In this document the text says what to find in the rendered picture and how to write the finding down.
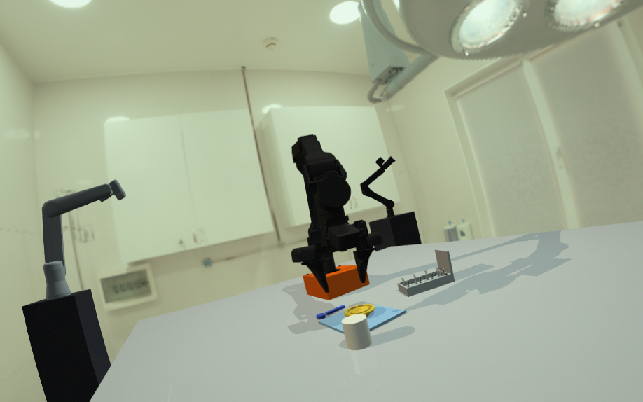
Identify beige cylinder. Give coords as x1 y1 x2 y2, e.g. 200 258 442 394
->
341 314 373 350

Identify light blue mat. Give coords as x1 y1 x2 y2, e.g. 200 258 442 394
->
318 305 406 333

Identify yellow plate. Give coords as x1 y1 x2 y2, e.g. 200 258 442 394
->
344 304 375 317

